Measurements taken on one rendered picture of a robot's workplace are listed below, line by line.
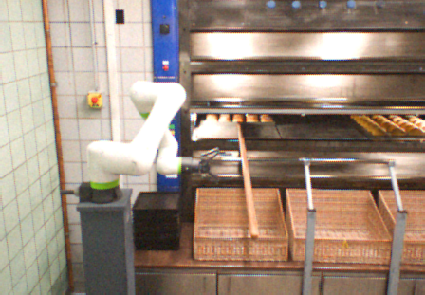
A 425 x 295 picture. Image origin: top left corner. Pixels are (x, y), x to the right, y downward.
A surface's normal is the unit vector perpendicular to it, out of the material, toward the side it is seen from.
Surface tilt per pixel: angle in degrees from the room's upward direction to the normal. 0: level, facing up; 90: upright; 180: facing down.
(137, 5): 90
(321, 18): 90
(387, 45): 70
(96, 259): 90
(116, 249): 90
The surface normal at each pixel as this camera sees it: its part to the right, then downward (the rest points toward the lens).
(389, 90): -0.03, -0.08
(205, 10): -0.03, 0.26
